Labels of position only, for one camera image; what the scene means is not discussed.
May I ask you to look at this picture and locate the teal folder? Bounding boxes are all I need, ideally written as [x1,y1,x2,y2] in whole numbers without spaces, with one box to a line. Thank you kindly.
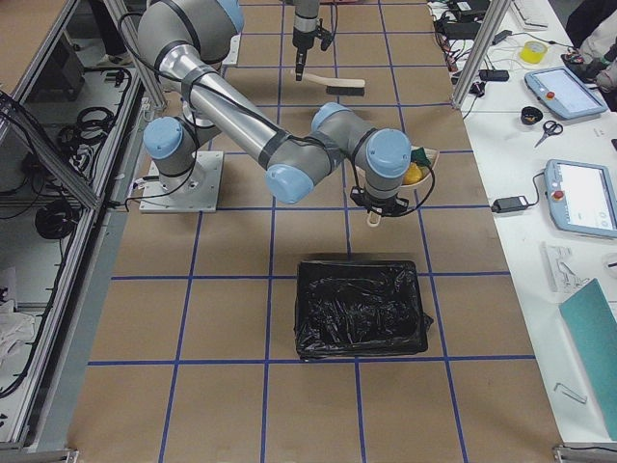
[559,279,616,390]

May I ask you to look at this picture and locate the white hand brush black bristles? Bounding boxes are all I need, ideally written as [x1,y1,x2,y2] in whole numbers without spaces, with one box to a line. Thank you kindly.
[300,72,365,96]

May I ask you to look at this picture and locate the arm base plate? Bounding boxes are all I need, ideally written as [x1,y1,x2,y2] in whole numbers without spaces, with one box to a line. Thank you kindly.
[222,34,242,67]
[139,150,224,213]

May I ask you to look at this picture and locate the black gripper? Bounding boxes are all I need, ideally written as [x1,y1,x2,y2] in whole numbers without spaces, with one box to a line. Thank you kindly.
[292,16,333,81]
[350,186,408,215]

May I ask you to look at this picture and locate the near blue teach pendant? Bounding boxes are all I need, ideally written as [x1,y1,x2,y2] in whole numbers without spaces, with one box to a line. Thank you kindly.
[544,159,616,238]

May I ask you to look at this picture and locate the metal allen key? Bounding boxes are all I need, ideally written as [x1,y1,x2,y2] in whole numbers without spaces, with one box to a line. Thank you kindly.
[553,382,588,404]

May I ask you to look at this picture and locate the crumpled white cloth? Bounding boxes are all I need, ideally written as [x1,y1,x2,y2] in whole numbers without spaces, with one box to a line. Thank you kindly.
[1,300,35,363]

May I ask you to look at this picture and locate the black power adapter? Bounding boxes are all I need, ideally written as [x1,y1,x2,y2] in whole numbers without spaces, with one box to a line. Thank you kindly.
[491,196,530,213]

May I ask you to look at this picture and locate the black bag lined bin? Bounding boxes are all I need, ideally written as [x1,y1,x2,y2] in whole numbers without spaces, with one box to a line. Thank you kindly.
[294,260,433,360]

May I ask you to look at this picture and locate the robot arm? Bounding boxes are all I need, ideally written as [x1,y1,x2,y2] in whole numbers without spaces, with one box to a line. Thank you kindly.
[138,1,412,217]
[291,0,334,81]

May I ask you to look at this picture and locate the small black bowl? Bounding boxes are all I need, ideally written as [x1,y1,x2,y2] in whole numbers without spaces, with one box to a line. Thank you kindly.
[520,106,544,125]

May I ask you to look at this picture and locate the yellow green sponge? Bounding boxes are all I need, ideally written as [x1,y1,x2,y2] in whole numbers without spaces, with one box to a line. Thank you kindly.
[411,148,432,167]

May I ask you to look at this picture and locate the far blue teach pendant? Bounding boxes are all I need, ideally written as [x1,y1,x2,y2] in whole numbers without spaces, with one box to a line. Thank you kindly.
[523,67,607,120]

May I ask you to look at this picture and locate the beige plastic dustpan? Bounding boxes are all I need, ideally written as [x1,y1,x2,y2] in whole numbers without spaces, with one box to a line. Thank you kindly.
[365,147,441,229]

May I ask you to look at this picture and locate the aluminium frame post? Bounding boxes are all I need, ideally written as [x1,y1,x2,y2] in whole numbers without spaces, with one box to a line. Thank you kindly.
[451,0,511,109]

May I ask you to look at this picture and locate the blue teach pendant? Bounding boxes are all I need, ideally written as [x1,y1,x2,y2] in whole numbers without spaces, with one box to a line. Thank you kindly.
[544,159,616,238]
[523,67,607,120]

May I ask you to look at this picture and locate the black scissors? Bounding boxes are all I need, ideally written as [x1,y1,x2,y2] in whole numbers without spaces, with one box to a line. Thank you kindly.
[534,120,563,148]

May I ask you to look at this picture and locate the yellow tape roll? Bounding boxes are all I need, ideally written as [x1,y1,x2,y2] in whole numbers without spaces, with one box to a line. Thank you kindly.
[519,41,548,65]

